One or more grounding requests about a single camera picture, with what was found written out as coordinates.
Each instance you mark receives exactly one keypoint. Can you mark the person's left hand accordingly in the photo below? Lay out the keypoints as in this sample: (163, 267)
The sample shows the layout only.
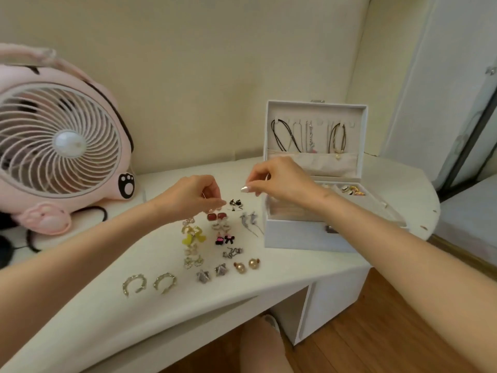
(194, 196)

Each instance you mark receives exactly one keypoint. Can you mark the person's right hand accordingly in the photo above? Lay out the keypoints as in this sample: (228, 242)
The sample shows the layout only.
(291, 182)

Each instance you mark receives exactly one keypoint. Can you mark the person's right thumb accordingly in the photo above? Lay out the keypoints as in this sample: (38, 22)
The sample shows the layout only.
(254, 189)

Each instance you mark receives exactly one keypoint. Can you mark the thin silver dangling earring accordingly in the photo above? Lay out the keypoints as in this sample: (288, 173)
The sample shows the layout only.
(212, 209)

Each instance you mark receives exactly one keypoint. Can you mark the person's right forearm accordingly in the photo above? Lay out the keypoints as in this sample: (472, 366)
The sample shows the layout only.
(407, 275)

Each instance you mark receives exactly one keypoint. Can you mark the person's left forearm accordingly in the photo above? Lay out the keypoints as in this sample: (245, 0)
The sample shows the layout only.
(85, 252)

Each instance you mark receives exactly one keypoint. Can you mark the black and white bow earring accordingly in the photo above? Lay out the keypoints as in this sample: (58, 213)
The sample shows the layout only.
(239, 205)
(232, 203)

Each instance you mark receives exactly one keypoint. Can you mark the silver tassel earring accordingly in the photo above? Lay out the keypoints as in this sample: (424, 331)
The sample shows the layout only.
(244, 220)
(253, 219)

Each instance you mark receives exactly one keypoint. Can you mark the red square earring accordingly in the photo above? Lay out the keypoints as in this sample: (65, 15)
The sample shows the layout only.
(211, 217)
(222, 216)

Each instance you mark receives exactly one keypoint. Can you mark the white and gold earring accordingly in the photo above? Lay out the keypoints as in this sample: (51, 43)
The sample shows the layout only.
(226, 226)
(216, 225)

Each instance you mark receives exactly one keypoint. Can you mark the black and pink bow earring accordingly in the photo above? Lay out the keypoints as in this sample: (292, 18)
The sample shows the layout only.
(230, 240)
(219, 241)

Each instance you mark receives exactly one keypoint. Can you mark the silver twisted earring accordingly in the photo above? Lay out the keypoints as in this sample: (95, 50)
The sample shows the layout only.
(227, 253)
(237, 251)

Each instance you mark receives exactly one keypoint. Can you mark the white jewelry box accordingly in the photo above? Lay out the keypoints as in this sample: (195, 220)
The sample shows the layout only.
(303, 236)

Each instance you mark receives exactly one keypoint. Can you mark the small gold hoop earring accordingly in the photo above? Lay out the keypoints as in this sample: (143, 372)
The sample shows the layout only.
(186, 229)
(197, 230)

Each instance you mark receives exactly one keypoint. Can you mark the yellow heart earring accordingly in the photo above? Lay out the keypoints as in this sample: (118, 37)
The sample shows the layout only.
(187, 239)
(200, 236)

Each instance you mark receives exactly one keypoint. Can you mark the silver bow earring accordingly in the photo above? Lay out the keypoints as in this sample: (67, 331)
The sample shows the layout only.
(188, 221)

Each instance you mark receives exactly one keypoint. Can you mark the gold ball earring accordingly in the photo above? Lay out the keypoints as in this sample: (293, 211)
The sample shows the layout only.
(239, 267)
(254, 264)

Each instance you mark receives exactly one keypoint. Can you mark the silver star earring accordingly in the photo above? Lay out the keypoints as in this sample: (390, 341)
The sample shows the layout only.
(202, 276)
(221, 269)

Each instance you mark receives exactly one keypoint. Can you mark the cream pearl earring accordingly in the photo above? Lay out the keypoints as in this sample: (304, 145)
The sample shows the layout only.
(191, 250)

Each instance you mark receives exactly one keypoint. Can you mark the clear silver flower earring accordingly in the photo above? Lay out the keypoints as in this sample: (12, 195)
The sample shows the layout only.
(188, 263)
(198, 261)

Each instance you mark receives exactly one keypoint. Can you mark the white slipper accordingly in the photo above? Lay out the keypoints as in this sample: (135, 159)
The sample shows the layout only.
(271, 322)

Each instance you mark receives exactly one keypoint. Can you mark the chunky gold hoop earring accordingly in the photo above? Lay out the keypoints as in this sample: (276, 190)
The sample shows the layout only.
(125, 285)
(156, 284)

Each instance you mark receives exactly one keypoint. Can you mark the white desk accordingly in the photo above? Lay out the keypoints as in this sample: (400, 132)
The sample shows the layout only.
(330, 306)

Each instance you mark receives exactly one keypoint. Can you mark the person's leg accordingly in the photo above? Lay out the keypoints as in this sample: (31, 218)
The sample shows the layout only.
(260, 349)

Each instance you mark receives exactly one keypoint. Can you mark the pink cat-shaped desk fan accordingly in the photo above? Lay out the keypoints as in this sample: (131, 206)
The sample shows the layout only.
(62, 143)

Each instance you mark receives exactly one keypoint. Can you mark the black round object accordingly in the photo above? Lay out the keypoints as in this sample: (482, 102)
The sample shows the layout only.
(4, 251)

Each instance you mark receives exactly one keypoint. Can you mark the white sliding door black frame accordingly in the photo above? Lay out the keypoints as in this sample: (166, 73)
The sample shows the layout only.
(446, 93)

